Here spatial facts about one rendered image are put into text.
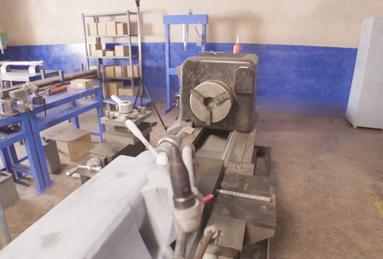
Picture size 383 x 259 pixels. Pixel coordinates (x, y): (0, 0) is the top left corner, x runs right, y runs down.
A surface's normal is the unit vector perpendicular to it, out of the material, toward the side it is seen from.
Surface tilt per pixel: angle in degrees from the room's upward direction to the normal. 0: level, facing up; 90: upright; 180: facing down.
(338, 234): 0
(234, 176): 0
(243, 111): 90
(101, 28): 90
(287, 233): 0
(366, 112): 90
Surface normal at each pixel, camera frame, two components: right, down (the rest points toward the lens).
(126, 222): 0.94, -0.04
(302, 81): -0.30, 0.31
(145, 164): 0.00, -0.95
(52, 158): 0.87, 0.16
